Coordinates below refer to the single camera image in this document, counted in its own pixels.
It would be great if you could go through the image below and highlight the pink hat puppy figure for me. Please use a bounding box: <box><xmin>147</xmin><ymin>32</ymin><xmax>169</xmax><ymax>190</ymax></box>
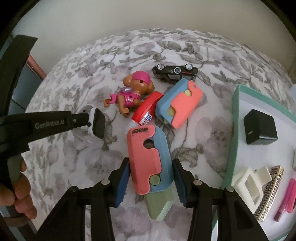
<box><xmin>103</xmin><ymin>70</ymin><xmax>154</xmax><ymax>118</ymax></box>

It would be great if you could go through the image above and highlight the red glue bottle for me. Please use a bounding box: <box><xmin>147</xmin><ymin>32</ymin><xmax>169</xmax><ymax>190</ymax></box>
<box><xmin>122</xmin><ymin>91</ymin><xmax>163</xmax><ymax>135</ymax></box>

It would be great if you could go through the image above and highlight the person left hand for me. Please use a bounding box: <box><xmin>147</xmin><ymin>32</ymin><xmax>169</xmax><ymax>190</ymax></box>
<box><xmin>0</xmin><ymin>159</ymin><xmax>37</xmax><ymax>219</ymax></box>

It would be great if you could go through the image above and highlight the silver black patterned hair clip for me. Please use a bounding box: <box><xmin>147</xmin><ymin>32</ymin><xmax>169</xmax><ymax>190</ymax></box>
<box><xmin>254</xmin><ymin>165</ymin><xmax>284</xmax><ymax>222</ymax></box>

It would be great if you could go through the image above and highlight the floral grey white blanket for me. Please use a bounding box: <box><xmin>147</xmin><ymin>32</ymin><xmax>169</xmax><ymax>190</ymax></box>
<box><xmin>21</xmin><ymin>27</ymin><xmax>295</xmax><ymax>241</ymax></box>

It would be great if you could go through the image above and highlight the coral blue toy knife green blade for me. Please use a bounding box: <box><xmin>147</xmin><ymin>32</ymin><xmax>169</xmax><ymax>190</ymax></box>
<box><xmin>126</xmin><ymin>124</ymin><xmax>178</xmax><ymax>222</ymax></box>

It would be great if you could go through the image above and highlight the white tape ring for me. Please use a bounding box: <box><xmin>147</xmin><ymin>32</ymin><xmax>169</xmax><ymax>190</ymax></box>
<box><xmin>77</xmin><ymin>105</ymin><xmax>106</xmax><ymax>140</ymax></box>

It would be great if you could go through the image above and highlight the white hair claw clip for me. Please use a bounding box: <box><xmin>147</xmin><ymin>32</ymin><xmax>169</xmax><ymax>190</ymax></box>
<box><xmin>231</xmin><ymin>167</ymin><xmax>271</xmax><ymax>214</ymax></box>

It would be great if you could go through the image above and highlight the black toy car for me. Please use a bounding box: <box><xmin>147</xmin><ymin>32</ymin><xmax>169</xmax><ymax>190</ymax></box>
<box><xmin>152</xmin><ymin>63</ymin><xmax>198</xmax><ymax>84</ymax></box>

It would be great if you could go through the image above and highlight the magenta lighter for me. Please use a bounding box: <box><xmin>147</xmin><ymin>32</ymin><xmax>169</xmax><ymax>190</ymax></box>
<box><xmin>274</xmin><ymin>178</ymin><xmax>295</xmax><ymax>222</ymax></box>

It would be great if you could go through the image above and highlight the black power adapter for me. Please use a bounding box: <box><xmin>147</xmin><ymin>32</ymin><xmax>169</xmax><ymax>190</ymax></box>
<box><xmin>243</xmin><ymin>109</ymin><xmax>278</xmax><ymax>145</ymax></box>

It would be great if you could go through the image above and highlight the teal shallow cardboard tray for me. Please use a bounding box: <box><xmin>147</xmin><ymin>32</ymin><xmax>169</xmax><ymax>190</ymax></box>
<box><xmin>222</xmin><ymin>85</ymin><xmax>295</xmax><ymax>240</ymax></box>

